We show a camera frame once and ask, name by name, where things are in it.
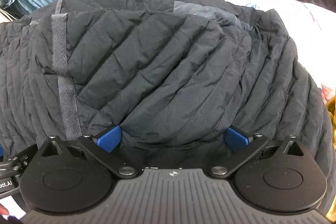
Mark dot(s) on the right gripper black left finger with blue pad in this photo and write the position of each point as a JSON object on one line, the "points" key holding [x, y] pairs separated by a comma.
{"points": [[89, 156]]}

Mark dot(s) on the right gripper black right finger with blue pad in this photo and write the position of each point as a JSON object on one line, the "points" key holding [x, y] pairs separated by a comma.
{"points": [[257, 156]]}

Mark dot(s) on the left gripper black frame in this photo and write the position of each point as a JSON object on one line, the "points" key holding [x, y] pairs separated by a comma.
{"points": [[13, 169]]}

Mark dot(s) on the dark navy quilted jacket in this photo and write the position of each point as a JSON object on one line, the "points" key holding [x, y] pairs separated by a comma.
{"points": [[173, 74]]}

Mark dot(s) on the mustard yellow velvet garment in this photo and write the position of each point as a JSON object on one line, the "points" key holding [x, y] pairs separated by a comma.
{"points": [[331, 108]]}

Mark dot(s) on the white pink striped sheet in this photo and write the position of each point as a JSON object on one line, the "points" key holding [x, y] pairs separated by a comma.
{"points": [[313, 30]]}

